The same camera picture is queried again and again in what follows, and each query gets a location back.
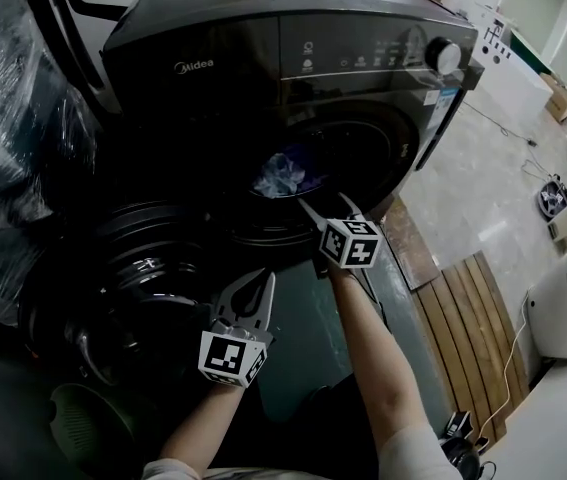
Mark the brown wooden board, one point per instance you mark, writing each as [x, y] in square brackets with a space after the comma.
[410, 248]

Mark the person's black trousers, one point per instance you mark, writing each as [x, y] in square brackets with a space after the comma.
[343, 433]

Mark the wooden slat platform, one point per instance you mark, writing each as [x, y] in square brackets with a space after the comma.
[473, 328]

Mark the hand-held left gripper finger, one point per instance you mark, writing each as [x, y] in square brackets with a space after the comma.
[267, 303]
[228, 300]

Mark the dark green bathtub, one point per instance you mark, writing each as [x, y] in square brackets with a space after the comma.
[525, 48]

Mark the person's black shoe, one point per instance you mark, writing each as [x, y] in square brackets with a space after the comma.
[325, 400]

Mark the white bathtub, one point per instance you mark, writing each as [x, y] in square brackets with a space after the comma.
[518, 78]

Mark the white blue checked clothes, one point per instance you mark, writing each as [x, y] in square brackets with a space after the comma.
[278, 175]

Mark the green laundry basket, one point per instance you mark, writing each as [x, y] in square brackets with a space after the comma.
[88, 423]

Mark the person's left forearm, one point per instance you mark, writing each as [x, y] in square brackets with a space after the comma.
[203, 423]

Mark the person's white shirt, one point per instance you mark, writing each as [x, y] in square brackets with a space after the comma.
[413, 453]

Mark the closed cardboard box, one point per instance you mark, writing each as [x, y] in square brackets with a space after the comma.
[560, 98]

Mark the dark grey washing machine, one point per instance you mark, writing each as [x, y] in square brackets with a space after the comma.
[243, 63]

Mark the plastic-wrapped black appliance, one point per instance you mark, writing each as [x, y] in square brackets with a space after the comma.
[8, 143]

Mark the white smart toilet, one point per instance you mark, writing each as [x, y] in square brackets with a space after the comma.
[558, 318]

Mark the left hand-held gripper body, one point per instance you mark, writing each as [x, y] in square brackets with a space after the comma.
[225, 355]

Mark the person's right forearm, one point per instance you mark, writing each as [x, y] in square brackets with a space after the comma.
[378, 358]

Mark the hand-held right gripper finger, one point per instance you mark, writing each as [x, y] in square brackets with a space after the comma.
[313, 214]
[350, 208]

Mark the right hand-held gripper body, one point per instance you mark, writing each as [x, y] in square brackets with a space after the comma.
[350, 243]

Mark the black round device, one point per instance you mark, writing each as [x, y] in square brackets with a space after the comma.
[553, 198]

